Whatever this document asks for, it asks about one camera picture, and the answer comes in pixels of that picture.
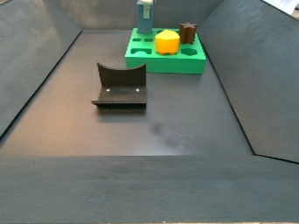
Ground green shape sorter board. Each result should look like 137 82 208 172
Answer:
125 28 205 74

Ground black curved holder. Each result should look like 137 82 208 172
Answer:
90 63 146 107

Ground blue rectangular block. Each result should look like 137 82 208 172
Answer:
136 0 153 34

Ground yellow rounded block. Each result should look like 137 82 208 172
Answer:
154 30 180 54

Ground brown star block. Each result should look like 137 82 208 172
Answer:
178 22 197 44

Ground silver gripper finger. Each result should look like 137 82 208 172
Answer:
141 0 153 19

